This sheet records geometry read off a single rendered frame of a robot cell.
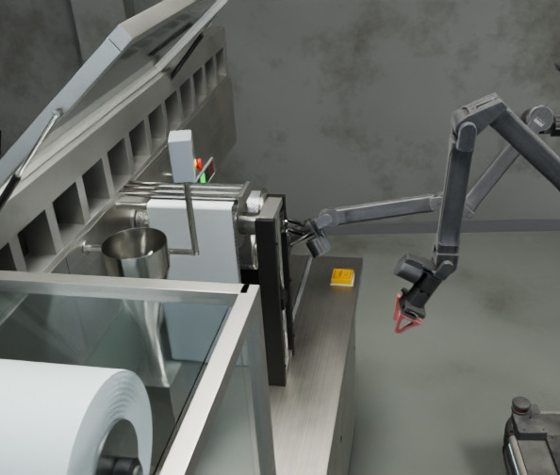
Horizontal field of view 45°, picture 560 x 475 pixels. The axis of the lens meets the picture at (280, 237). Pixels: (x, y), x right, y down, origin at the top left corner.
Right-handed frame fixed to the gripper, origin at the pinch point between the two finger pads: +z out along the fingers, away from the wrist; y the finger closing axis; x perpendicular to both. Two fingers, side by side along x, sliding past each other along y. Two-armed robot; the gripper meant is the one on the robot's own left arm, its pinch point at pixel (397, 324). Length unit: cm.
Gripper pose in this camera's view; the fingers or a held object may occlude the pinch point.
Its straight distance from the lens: 196.8
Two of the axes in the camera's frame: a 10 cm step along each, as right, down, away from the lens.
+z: -4.4, 7.7, 4.6
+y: -0.7, 4.8, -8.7
